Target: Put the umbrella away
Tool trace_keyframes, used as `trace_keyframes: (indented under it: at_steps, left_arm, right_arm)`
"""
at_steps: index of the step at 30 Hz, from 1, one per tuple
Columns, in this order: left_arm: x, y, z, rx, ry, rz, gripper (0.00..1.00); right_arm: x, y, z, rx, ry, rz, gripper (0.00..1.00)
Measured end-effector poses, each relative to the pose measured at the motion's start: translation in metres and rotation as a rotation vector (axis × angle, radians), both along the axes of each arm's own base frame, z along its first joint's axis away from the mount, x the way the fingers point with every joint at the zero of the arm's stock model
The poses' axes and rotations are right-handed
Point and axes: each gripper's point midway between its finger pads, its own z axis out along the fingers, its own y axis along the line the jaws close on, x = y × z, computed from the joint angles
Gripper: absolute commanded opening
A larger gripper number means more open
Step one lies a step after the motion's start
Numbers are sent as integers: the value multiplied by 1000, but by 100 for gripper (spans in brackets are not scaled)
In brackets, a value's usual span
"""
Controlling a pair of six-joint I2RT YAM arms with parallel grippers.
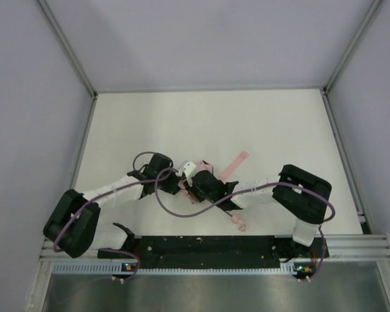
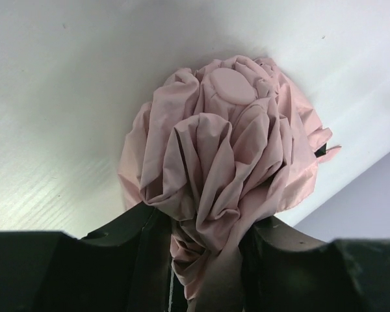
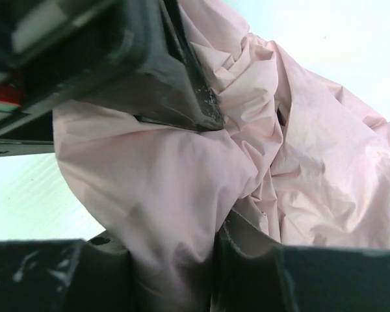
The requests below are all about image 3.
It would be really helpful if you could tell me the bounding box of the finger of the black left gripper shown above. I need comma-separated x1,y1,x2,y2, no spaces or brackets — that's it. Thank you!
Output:
57,1,224,131

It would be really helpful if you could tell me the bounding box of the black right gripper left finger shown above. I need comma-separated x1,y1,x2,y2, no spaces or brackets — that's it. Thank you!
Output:
0,232,138,311

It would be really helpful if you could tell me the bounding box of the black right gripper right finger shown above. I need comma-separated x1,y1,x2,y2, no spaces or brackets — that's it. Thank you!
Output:
211,211,390,311

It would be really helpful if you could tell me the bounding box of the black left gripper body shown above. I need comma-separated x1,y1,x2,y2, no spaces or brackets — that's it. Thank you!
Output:
0,1,168,155

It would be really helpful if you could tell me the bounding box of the pink and black folding umbrella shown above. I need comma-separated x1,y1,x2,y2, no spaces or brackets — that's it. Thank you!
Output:
53,1,390,311

